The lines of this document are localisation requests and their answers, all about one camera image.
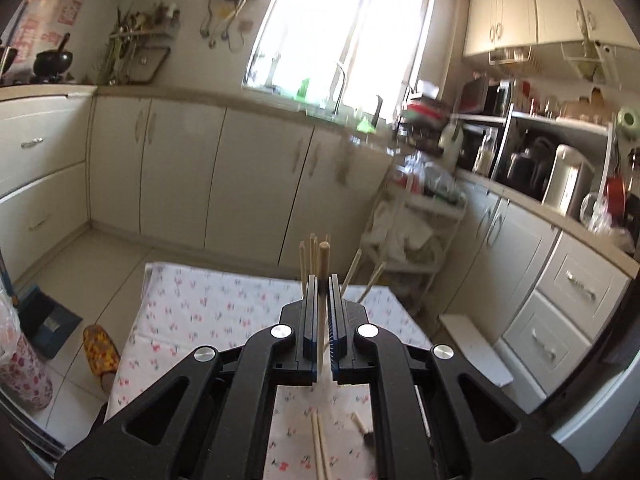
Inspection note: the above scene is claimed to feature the black wok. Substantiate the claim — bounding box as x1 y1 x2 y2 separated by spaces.
32 32 74 78

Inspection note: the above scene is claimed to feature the chrome kitchen faucet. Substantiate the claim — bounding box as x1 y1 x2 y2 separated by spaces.
332 61 347 116

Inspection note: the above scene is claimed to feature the yellow patterned slipper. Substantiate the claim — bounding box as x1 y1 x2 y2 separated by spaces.
82 324 120 393

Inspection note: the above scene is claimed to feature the white electric kettle pot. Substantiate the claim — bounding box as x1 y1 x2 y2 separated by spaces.
542 144 594 219

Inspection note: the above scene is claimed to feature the dark blue dustpan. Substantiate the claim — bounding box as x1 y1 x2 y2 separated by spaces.
17 285 82 360

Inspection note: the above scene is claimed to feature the white rolling storage cart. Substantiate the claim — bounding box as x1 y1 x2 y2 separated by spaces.
360 152 468 313

